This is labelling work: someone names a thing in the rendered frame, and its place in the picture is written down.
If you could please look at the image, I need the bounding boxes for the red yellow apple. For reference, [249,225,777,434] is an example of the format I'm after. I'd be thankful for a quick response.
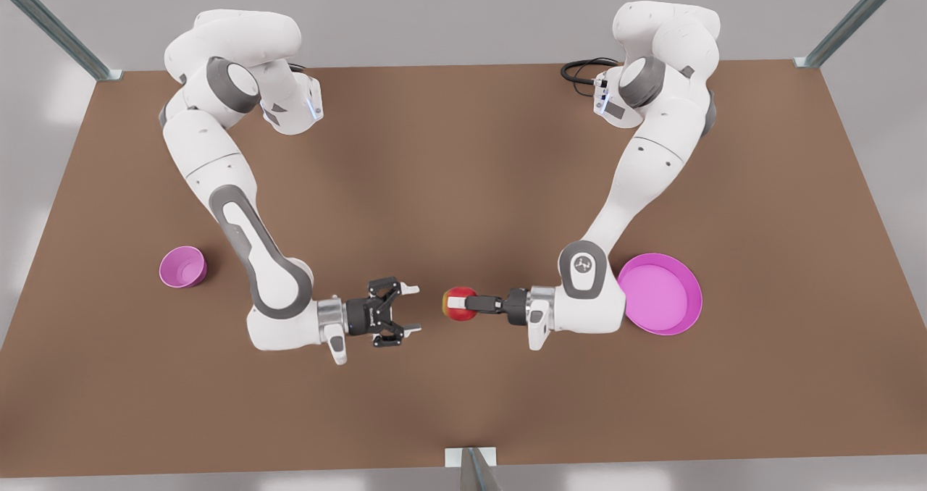
[442,286,480,322]

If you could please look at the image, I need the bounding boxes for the pink plate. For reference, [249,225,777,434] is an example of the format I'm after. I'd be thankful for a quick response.
[616,253,703,336]

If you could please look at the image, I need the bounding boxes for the pink bowl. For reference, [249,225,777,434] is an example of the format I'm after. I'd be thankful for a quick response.
[159,245,209,289]

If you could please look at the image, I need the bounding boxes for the silver frame post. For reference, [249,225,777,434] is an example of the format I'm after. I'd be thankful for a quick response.
[444,446,499,491]
[0,0,125,83]
[792,0,918,70]

